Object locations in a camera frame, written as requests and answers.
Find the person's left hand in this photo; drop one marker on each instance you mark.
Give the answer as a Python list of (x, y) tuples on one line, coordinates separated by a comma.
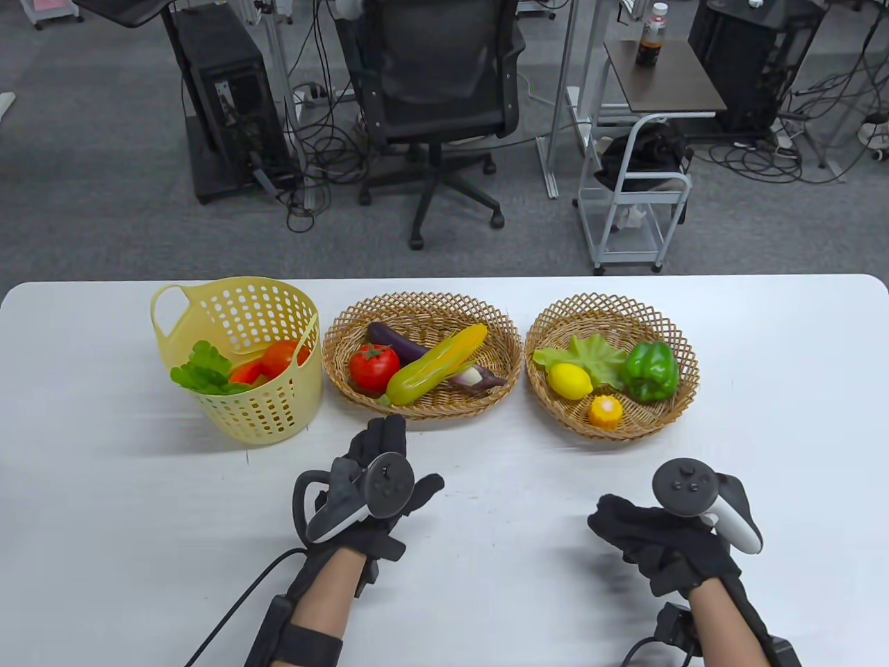
[(385, 434)]

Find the person's right hand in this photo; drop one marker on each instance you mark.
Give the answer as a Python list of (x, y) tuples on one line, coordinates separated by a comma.
[(667, 549)]

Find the grey white hand controller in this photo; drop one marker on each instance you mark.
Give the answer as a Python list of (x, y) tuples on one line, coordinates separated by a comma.
[(684, 486)]

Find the red tomato object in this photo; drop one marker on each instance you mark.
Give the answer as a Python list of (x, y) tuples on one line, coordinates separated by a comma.
[(374, 368)]

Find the yellow corn cob object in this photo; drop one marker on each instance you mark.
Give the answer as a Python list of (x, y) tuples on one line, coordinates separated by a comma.
[(434, 365)]

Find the purple eggplant object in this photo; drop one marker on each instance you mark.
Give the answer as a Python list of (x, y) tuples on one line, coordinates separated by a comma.
[(396, 338)]

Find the yellow plastic basket container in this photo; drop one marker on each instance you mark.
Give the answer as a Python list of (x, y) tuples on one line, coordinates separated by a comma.
[(264, 417)]

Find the orange fruit object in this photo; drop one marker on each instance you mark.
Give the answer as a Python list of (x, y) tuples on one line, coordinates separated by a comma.
[(281, 354)]

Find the round wicker basket container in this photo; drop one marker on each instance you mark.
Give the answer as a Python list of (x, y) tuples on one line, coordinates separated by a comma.
[(660, 417)]

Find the oval wicker basket container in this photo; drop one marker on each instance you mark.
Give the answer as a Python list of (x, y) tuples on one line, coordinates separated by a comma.
[(444, 313)]

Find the small corn piece object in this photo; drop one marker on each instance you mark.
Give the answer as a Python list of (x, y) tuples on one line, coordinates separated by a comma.
[(605, 411)]

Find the green bell pepper object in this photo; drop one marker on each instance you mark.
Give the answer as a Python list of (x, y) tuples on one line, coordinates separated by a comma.
[(649, 372)]

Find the orange carrot object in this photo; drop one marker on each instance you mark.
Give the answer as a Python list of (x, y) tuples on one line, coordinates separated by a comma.
[(205, 372)]

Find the yellow lemon object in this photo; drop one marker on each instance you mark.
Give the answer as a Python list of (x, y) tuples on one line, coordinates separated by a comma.
[(569, 381)]

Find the green lettuce leaf object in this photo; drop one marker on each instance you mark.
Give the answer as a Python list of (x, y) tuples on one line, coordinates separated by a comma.
[(590, 351)]

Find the person's right forearm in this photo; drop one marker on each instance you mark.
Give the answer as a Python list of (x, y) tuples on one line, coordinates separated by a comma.
[(726, 629)]

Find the person's left forearm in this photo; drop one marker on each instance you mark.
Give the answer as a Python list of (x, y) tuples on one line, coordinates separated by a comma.
[(326, 597)]

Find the black right sensor box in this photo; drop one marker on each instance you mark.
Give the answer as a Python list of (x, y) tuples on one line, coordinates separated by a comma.
[(783, 654)]

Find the black sensor box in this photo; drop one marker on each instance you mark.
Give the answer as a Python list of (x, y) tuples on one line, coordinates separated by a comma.
[(267, 632), (783, 654)]

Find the black left wrist band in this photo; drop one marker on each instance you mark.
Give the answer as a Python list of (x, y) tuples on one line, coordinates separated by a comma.
[(312, 646)]

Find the black left sensor box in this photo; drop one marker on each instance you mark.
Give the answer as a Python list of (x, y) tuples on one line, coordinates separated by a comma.
[(267, 632)]

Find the white power strip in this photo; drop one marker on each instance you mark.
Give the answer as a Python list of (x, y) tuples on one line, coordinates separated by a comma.
[(312, 92)]

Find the white rolling cart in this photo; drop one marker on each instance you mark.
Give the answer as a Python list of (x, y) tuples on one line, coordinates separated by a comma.
[(653, 196)]

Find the black office chair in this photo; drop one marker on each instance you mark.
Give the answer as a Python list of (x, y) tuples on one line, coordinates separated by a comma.
[(437, 76)]

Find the black computer tower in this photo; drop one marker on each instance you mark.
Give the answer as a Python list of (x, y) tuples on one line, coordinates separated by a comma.
[(222, 104), (743, 62)]

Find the black bag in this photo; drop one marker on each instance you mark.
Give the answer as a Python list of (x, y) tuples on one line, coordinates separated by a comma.
[(642, 156)]

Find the brown side table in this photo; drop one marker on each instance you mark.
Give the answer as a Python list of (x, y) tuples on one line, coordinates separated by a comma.
[(667, 87)]

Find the dark drink bottle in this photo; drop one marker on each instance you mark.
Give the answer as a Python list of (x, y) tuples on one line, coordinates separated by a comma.
[(651, 42)]

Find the black desk top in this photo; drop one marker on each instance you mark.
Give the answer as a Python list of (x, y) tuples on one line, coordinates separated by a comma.
[(118, 10)]

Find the white pink cart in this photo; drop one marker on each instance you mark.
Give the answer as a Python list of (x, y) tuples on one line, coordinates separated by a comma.
[(48, 7)]

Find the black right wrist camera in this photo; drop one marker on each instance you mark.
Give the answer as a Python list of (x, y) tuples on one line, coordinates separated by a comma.
[(677, 627)]

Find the white desk leg frame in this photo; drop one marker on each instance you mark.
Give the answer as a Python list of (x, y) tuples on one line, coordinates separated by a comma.
[(549, 174)]

